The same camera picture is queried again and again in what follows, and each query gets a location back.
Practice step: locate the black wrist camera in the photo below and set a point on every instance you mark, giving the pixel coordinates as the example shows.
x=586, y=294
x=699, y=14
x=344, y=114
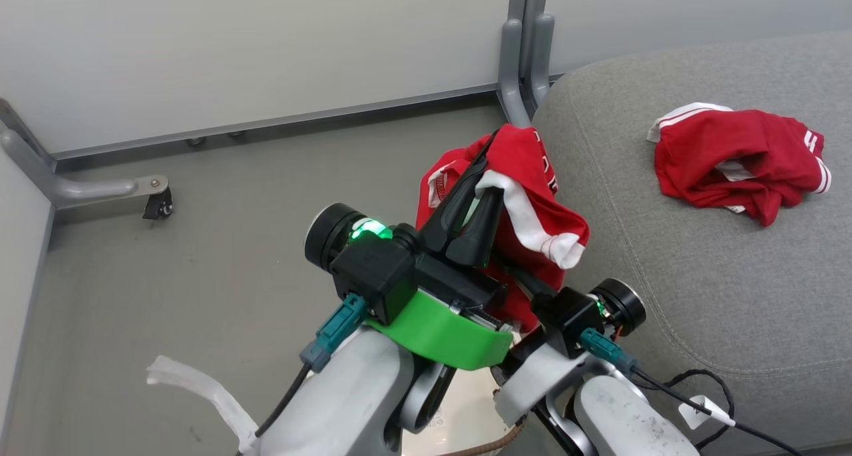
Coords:
x=566, y=316
x=373, y=269

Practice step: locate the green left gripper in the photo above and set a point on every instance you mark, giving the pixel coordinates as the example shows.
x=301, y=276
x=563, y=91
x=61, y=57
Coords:
x=439, y=336

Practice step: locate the grey fabric sofa seat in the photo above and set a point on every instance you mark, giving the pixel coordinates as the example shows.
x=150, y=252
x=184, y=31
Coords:
x=699, y=276

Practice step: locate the white partition panel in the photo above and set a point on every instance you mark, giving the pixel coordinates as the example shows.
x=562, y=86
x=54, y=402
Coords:
x=16, y=296
x=266, y=50
x=699, y=10

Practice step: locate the black caster wheel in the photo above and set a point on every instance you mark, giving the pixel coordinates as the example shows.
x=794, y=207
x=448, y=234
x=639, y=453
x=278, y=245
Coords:
x=158, y=204

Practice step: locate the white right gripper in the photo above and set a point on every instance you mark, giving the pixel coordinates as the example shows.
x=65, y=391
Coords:
x=532, y=383

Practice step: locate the grey partition post leg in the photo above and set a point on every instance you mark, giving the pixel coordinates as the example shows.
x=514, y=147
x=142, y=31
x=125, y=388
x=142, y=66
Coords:
x=522, y=50

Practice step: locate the white tape strip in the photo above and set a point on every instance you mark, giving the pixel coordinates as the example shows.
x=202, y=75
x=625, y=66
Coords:
x=213, y=393

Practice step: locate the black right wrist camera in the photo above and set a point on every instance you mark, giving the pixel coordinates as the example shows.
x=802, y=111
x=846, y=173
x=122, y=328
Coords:
x=566, y=316

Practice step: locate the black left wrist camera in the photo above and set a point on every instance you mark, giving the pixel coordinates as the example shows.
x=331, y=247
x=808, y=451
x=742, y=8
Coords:
x=373, y=269

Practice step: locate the grey partition foot bracket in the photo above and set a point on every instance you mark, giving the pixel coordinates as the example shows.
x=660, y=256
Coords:
x=73, y=186

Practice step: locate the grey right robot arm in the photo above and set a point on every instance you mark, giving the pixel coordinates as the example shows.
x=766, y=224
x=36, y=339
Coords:
x=626, y=423

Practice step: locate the red garment with white stripes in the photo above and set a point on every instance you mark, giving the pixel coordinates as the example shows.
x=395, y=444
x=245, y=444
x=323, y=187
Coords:
x=532, y=210

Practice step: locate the red garment with white collar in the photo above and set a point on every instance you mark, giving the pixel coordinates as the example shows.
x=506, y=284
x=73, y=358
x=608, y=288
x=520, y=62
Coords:
x=732, y=156

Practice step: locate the white basket with brown rim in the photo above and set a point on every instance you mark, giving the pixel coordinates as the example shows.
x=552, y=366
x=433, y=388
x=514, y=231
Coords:
x=466, y=416

